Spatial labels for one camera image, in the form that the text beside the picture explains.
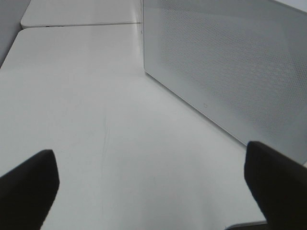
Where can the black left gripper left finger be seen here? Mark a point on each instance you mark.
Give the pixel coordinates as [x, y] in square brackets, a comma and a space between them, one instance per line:
[28, 191]

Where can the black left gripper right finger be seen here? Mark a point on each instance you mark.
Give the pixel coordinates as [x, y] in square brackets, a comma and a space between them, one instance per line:
[278, 185]

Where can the white microwave door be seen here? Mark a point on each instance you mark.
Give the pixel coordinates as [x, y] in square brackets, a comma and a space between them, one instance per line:
[241, 63]

